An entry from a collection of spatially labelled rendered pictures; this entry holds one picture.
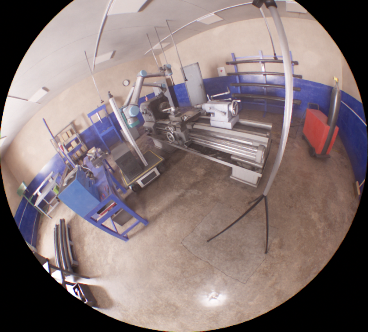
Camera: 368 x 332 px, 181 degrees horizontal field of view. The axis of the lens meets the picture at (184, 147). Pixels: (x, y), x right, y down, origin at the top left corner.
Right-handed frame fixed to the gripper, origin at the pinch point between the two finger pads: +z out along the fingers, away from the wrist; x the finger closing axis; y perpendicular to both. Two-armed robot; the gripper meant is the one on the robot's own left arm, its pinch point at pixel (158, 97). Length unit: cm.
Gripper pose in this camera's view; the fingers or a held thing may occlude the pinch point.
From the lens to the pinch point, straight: 258.9
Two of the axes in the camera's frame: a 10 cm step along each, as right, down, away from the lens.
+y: -4.9, -5.3, -6.9
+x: 7.9, 0.6, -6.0
